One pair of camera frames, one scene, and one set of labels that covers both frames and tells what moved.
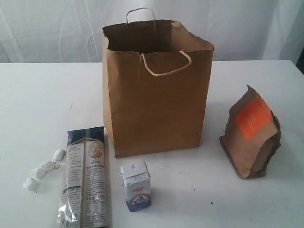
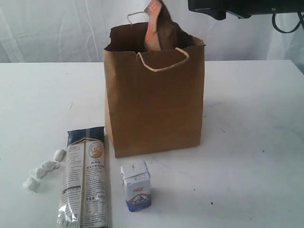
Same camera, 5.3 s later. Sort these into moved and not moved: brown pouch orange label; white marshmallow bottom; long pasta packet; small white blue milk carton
Moved: brown pouch orange label
Not moved: long pasta packet; white marshmallow bottom; small white blue milk carton
